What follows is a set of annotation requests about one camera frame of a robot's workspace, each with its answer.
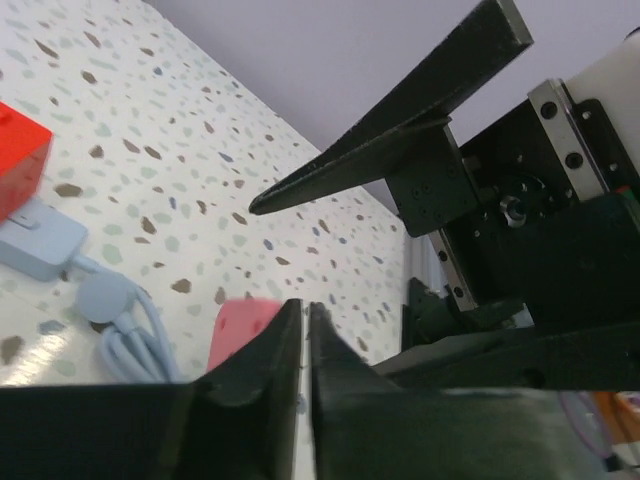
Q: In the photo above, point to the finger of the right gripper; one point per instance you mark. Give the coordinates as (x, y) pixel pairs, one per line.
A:
(405, 138)

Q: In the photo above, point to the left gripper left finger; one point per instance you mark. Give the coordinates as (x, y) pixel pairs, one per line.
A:
(237, 421)

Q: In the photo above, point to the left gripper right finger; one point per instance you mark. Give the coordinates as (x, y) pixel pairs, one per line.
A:
(366, 427)

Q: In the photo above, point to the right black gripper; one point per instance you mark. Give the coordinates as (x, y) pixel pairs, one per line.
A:
(555, 232)

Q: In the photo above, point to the pink plug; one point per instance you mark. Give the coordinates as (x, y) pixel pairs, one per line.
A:
(238, 322)

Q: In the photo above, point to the red cube plug adapter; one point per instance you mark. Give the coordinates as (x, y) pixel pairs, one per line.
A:
(24, 149)

